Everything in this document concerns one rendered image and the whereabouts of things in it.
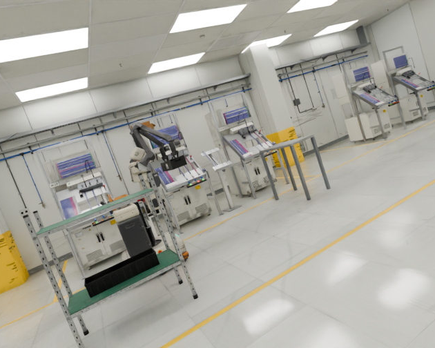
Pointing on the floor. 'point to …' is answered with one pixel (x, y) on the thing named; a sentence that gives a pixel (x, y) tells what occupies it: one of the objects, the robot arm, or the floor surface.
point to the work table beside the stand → (295, 163)
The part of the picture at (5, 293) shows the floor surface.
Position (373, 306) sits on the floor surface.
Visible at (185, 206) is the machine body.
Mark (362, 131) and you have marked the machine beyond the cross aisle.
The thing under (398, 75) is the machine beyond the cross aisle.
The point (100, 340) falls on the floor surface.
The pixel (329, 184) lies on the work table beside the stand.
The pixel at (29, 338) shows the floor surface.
